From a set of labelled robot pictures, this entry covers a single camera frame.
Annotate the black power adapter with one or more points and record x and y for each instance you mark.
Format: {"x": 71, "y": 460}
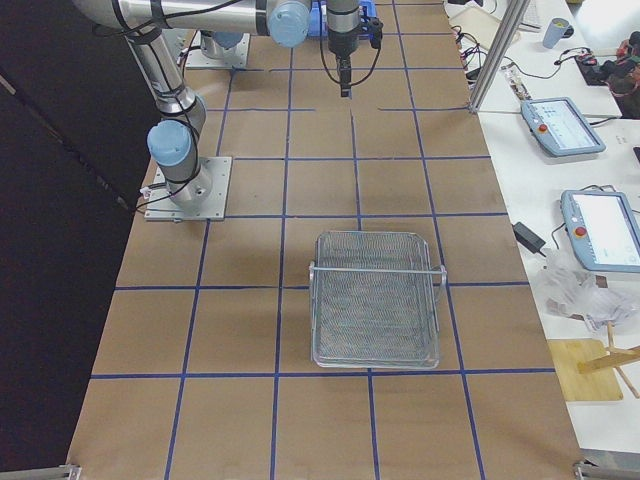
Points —
{"x": 527, "y": 238}

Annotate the blue plastic tray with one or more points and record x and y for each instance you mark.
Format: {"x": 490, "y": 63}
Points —
{"x": 340, "y": 17}

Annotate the far teach pendant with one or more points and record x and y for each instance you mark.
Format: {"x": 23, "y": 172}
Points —
{"x": 560, "y": 128}

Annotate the wooden board with stand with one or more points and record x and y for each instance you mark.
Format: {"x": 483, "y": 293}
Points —
{"x": 588, "y": 370}

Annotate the near teach pendant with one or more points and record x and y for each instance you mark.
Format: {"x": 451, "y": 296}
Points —
{"x": 602, "y": 230}

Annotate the aluminium frame post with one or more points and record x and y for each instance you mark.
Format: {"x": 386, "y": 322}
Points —
{"x": 502, "y": 40}

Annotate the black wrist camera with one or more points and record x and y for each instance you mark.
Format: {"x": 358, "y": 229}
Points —
{"x": 372, "y": 29}

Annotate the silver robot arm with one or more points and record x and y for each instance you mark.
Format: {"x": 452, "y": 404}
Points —
{"x": 173, "y": 143}

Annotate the wire mesh shelf basket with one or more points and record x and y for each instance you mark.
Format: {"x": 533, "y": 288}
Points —
{"x": 373, "y": 301}

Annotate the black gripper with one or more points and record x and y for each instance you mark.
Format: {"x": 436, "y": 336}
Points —
{"x": 342, "y": 44}

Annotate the light blue cup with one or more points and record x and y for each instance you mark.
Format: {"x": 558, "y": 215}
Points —
{"x": 557, "y": 29}

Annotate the teach pendant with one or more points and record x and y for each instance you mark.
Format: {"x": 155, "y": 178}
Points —
{"x": 602, "y": 230}
{"x": 560, "y": 128}

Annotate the crumpled plastic bag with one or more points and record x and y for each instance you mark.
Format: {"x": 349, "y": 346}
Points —
{"x": 570, "y": 291}

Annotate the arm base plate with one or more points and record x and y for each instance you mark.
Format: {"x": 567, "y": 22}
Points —
{"x": 218, "y": 51}
{"x": 203, "y": 198}

